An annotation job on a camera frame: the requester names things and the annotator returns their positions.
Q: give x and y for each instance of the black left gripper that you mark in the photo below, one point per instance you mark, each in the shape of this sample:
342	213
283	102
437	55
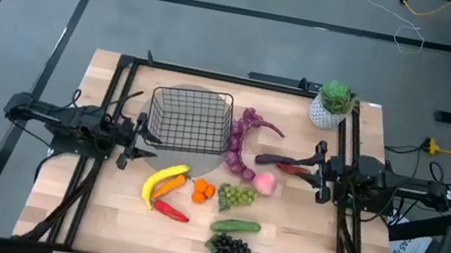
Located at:
132	138

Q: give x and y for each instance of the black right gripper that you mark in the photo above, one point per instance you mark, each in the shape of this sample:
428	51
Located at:
327	177

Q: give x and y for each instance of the yellow banana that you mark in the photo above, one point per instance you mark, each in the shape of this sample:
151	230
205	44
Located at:
153	181

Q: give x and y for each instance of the dark purple sweet potato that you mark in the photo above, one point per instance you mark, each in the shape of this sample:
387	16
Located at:
271	159

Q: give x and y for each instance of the pink peach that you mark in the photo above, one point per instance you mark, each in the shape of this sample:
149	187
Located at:
265	183

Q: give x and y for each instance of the orange tangerine cluster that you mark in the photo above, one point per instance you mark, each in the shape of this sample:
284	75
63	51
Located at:
201	186

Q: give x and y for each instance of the green grape bunch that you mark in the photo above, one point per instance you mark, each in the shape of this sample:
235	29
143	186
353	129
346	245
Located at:
236	196

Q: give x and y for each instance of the purple grape bunch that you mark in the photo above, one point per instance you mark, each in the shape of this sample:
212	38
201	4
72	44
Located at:
235	142

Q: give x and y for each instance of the green cucumber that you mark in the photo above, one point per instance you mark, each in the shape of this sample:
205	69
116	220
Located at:
236	226

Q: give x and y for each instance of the black grape bunch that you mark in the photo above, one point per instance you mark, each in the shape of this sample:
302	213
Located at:
230	247

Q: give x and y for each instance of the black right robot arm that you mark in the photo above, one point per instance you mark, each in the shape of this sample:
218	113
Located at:
387	183

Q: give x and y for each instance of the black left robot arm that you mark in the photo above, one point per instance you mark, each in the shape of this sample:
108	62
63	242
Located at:
77	121

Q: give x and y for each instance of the round grey mat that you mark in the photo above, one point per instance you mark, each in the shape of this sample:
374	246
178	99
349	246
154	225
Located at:
182	163

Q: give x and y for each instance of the potted succulent white pot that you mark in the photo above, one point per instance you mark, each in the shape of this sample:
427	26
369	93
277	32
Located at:
332	103

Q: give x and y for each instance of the white printed paper sheet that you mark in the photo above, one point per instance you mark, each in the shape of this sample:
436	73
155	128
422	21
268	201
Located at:
410	252

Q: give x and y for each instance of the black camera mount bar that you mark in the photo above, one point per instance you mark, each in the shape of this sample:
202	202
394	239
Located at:
280	80

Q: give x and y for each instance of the black aluminium table frame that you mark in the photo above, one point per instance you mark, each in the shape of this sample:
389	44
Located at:
240	80

